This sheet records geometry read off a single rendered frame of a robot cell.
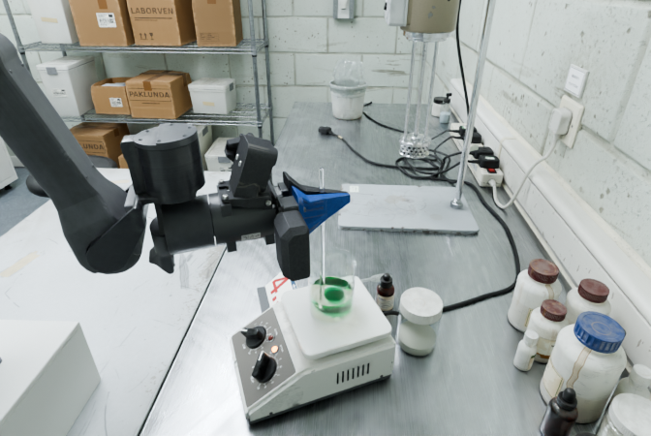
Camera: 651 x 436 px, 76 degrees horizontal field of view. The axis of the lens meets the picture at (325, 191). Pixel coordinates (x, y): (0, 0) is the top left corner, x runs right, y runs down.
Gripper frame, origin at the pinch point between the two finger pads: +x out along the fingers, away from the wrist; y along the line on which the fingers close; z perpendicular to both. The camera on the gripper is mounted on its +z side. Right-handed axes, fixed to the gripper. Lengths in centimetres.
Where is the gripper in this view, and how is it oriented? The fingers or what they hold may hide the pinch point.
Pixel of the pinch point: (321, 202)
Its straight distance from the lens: 47.4
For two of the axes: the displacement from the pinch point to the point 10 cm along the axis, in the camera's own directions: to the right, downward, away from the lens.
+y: -3.1, -4.5, 8.4
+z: -0.1, -8.8, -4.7
